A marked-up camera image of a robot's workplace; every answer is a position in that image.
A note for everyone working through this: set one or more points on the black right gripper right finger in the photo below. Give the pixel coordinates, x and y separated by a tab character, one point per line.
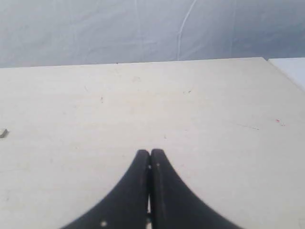
174	205

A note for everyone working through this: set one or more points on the grey fabric backdrop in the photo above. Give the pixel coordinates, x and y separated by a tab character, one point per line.
67	32

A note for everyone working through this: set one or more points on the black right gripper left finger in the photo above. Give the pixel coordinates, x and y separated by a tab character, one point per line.
125	206

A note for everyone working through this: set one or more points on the wood block with magnets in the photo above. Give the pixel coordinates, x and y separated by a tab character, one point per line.
3	132

